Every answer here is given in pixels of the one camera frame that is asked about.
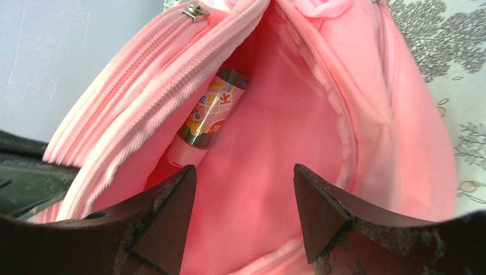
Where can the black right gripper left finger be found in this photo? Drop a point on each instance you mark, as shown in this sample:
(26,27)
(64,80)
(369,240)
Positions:
(144,234)

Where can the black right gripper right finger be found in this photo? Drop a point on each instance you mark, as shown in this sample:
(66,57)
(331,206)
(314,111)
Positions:
(344,234)

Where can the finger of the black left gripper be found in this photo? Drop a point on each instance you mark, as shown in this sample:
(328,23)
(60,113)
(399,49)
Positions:
(29,184)

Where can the pink student backpack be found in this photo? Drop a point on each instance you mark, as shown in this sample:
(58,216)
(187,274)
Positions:
(331,85)

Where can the floral table mat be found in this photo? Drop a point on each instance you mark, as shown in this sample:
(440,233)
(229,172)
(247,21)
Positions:
(447,41)

